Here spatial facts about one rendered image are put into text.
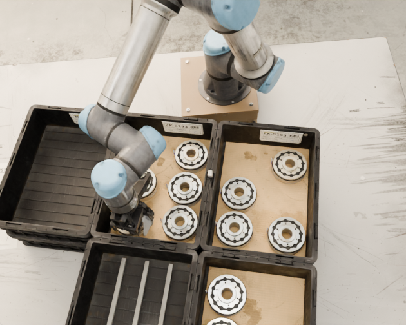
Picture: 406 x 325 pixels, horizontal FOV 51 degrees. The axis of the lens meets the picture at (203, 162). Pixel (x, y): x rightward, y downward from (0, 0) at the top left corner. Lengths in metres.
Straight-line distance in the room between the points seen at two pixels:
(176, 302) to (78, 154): 0.57
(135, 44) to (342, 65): 0.96
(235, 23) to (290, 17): 1.97
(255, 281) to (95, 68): 1.05
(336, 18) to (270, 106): 1.42
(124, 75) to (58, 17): 2.15
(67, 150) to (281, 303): 0.81
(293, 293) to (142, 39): 0.75
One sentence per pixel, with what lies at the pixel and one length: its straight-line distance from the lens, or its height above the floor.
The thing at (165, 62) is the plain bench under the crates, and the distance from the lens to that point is 1.73.
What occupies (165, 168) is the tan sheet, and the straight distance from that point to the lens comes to 1.33.
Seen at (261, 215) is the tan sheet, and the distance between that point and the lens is 1.25.
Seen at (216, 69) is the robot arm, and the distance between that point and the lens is 1.38.
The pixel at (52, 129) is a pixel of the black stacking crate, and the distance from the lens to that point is 1.51.
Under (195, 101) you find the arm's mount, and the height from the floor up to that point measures 0.80.
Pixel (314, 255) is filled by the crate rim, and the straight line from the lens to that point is 1.13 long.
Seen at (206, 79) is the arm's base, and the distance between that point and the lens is 1.46.
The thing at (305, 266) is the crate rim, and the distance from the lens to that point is 1.12.
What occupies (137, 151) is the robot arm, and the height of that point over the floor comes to 1.18.
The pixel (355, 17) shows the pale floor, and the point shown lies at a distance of 2.95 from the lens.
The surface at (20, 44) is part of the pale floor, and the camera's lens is 3.06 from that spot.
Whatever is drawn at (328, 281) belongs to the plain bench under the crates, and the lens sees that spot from 1.36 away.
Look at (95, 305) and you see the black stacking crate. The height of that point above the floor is 0.83.
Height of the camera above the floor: 2.01
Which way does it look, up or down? 63 degrees down
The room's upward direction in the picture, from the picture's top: 8 degrees counter-clockwise
